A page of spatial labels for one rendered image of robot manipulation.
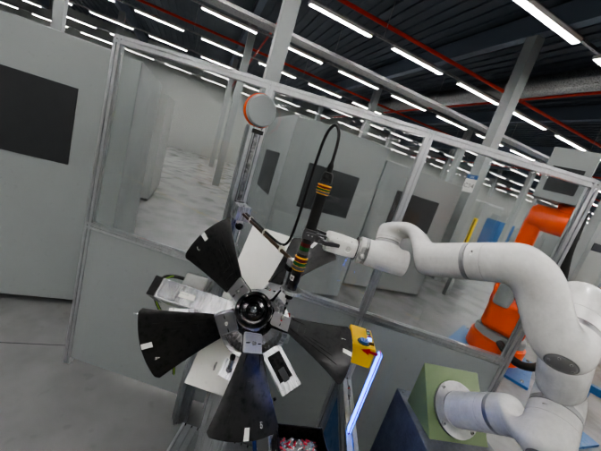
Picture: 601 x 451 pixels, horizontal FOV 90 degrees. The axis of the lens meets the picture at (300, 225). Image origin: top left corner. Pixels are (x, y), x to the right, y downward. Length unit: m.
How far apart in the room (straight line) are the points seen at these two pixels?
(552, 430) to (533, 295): 0.43
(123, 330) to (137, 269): 0.43
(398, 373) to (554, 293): 1.41
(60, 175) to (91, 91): 0.66
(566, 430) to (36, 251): 3.16
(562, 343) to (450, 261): 0.24
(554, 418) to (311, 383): 1.31
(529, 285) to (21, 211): 3.02
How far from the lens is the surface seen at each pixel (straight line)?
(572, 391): 0.98
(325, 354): 1.03
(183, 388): 2.10
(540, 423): 1.11
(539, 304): 0.78
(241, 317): 1.00
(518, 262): 0.75
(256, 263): 1.34
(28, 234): 3.08
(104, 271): 2.21
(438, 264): 0.82
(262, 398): 1.07
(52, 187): 2.92
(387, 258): 0.94
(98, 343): 2.45
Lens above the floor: 1.71
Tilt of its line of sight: 12 degrees down
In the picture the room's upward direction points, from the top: 17 degrees clockwise
